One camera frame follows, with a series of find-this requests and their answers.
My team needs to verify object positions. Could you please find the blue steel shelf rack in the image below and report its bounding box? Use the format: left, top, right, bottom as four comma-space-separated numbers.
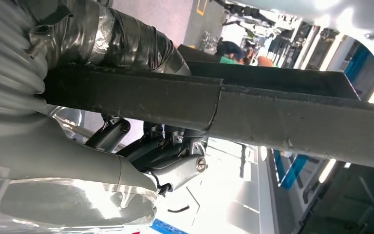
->
150, 219, 188, 234

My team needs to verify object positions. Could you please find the person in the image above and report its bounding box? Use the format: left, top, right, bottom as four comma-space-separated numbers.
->
215, 37, 251, 64
256, 55, 275, 68

